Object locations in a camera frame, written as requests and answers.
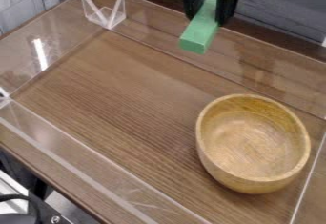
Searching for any green rectangular block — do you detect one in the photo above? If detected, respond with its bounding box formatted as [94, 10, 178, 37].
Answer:
[178, 0, 219, 54]

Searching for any brown wooden bowl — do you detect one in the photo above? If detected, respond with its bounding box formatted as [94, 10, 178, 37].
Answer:
[195, 94, 313, 194]

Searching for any clear acrylic front wall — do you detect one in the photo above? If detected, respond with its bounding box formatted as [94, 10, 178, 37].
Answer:
[0, 98, 211, 224]

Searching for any black metal table frame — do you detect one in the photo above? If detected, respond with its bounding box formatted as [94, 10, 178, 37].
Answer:
[0, 151, 75, 224]

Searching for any black cable lower left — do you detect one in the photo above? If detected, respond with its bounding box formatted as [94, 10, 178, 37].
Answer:
[0, 193, 43, 224]

